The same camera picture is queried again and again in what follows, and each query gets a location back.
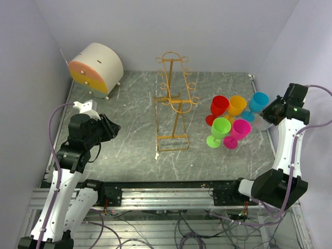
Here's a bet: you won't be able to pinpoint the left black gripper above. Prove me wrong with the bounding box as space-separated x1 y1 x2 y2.
84 113 120 148

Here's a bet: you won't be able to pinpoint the blue plastic wine glass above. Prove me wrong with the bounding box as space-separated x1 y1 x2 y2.
241 92 269 122

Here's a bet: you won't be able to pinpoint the clear wine glass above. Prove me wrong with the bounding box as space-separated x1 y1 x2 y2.
253 115 272 131

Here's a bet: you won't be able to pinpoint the pink plastic wine glass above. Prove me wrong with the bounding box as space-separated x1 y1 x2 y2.
223 119 252 149

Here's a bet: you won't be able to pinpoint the orange plastic wine glass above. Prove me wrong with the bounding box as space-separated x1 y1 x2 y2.
223 95 247 124

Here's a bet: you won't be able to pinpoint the red plastic wine glass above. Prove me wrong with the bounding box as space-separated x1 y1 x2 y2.
205 95 229 126

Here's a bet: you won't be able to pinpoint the green plastic wine glass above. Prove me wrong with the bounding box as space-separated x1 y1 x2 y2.
206 117 231 148

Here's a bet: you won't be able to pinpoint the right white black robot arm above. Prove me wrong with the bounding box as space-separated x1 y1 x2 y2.
228 83 310 211

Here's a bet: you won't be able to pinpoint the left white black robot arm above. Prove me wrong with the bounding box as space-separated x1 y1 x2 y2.
18 114 121 248

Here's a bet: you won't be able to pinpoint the white semicircular drawer cabinet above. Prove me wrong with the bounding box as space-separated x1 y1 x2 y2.
68 43 124 100

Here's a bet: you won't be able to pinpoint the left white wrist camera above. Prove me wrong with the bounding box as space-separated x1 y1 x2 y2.
73 100 101 120

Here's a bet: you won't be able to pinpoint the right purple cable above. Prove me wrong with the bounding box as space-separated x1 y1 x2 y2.
248 84 332 226

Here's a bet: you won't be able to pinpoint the purple cable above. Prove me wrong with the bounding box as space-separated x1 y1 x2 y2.
248 84 332 226
35 102 76 249

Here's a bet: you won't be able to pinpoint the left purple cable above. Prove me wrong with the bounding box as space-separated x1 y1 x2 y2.
35 102 76 249

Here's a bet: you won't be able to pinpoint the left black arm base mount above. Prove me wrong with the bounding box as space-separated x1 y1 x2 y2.
101 185 122 206

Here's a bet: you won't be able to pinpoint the gold wire wine glass rack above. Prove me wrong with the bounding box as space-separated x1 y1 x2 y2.
154 51 200 152

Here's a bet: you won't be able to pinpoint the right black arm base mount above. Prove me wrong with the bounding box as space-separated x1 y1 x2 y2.
208 180 249 206

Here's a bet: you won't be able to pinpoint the tangled cables under frame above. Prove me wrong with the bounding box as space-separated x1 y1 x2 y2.
77 204 307 249

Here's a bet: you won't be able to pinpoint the aluminium rail frame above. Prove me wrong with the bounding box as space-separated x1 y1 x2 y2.
27 184 314 248

